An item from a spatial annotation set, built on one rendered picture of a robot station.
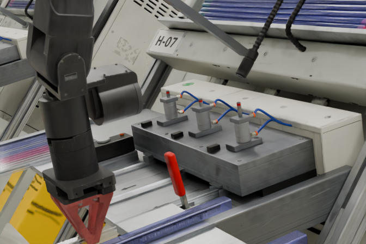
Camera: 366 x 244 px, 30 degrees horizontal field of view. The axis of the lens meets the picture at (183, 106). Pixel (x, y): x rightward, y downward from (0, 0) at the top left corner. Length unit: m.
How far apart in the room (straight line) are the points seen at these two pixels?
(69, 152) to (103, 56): 1.52
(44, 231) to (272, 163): 3.39
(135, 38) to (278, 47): 1.23
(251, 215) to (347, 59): 0.31
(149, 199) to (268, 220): 0.19
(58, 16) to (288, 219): 0.42
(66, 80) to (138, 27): 1.61
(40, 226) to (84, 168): 3.41
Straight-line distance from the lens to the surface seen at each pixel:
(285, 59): 1.19
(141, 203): 1.02
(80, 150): 0.86
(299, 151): 1.00
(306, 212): 0.98
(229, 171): 0.96
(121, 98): 0.87
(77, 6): 0.80
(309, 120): 1.03
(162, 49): 1.56
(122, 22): 2.38
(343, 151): 1.03
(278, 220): 0.95
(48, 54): 0.80
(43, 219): 4.27
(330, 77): 1.09
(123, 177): 1.15
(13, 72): 2.26
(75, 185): 0.85
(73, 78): 0.82
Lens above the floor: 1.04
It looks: 7 degrees up
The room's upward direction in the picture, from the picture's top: 28 degrees clockwise
